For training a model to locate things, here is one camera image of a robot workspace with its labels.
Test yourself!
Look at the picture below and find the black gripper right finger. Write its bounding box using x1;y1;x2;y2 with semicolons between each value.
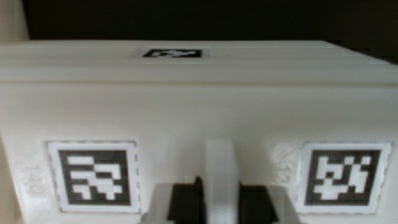
237;183;302;224

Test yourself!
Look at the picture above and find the white cabinet body box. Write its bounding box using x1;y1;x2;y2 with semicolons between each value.
0;40;398;85

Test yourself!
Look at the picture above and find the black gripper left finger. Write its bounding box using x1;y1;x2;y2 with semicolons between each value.
141;175;208;224

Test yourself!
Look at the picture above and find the white U-shaped border fence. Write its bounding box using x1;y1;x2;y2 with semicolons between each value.
0;0;29;43

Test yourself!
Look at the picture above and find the white cabinet door panel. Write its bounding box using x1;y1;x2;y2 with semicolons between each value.
0;81;398;224

